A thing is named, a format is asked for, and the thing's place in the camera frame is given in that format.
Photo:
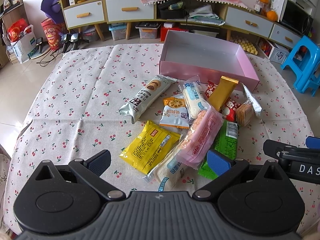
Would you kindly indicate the yellow snack packet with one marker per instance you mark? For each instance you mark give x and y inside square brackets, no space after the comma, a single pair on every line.
[150,147]

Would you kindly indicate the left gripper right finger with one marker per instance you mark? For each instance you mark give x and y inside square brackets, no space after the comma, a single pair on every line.
[229,172]

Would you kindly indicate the white shopping bag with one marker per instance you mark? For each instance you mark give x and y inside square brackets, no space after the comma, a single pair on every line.
[25,47]

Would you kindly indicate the gold wrapper bar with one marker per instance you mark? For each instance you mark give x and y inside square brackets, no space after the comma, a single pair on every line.
[222,92]

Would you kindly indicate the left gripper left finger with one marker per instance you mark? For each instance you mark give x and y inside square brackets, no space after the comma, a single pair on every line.
[88,172]

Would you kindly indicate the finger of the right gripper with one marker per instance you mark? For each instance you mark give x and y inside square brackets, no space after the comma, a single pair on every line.
[312,142]
[289,154]

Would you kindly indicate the silver white small packet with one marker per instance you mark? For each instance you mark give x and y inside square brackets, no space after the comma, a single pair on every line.
[255,104]

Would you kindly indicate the clear storage bin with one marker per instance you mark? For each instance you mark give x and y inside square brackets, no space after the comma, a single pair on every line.
[148,30]

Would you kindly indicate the clear cracker stack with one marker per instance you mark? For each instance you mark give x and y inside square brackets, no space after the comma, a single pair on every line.
[244,114]

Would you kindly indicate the yellow egg tray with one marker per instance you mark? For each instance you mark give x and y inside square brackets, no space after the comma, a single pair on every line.
[245,44]

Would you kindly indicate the white bread pack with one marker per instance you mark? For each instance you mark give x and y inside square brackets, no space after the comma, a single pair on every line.
[194,96]
[167,175]

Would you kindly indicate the green snack packet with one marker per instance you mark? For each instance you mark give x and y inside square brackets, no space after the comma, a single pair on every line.
[226,143]

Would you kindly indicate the orange white snack packet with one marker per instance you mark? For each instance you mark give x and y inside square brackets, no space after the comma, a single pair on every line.
[175,113]

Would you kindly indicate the wooden tv cabinet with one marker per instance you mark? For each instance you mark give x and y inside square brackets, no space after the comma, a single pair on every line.
[80,13]

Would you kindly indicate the silver cookie snack pack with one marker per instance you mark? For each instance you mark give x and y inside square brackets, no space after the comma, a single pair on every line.
[136,106]

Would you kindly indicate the orange fruit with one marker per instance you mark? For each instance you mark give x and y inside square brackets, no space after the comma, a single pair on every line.
[272,16]

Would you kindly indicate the red cylindrical gift can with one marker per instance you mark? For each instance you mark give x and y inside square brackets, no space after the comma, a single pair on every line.
[52,32]

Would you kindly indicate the purple hat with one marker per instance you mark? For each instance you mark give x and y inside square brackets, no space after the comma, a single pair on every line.
[53,10]

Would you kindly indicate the blue plastic stool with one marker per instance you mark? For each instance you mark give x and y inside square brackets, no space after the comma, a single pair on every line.
[303,60]

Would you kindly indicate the red snack packet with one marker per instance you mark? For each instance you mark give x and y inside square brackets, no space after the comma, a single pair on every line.
[229,110]
[210,88]

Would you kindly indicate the red gift bag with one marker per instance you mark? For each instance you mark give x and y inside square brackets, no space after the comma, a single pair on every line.
[18,30]

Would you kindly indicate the pink cardboard box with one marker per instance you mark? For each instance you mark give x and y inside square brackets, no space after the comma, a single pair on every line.
[185,55]

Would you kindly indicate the pink wafer snack pack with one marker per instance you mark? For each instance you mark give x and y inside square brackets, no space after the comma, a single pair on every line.
[193,148]

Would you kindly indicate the cherry print tablecloth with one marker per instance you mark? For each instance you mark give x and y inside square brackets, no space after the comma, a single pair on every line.
[75,115]

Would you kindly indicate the red flat box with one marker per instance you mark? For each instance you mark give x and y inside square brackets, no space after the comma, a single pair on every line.
[164,32]

